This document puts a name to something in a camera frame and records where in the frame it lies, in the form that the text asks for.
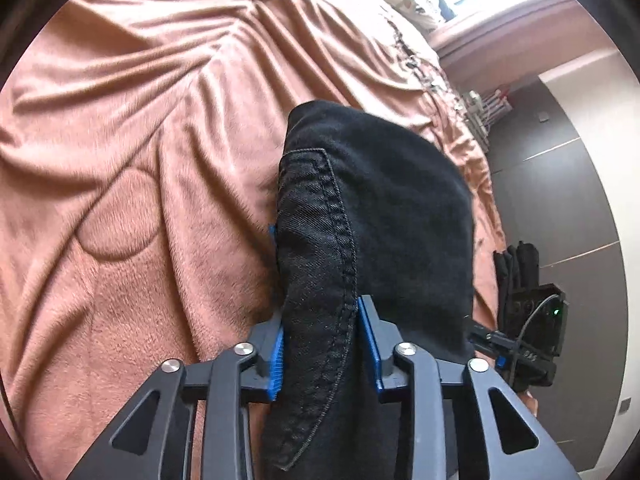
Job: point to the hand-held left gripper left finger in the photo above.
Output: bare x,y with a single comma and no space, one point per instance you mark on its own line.
275,365

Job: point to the brown blanket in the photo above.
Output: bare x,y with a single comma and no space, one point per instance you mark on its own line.
150,160

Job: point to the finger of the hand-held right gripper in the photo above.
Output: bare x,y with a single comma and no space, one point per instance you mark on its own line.
487,339

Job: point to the stack of folded black clothes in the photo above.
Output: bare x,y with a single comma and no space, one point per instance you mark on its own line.
520,265

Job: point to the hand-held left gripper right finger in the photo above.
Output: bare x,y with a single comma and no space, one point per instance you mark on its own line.
368,345

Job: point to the dark wardrobe panels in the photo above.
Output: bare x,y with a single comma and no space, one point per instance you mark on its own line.
565,200

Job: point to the white and pink rack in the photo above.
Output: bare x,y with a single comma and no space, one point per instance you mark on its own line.
487,115

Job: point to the black denim jeans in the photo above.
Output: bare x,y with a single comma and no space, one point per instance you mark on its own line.
390,210

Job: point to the pink curtain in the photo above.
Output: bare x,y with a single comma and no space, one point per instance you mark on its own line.
510,45

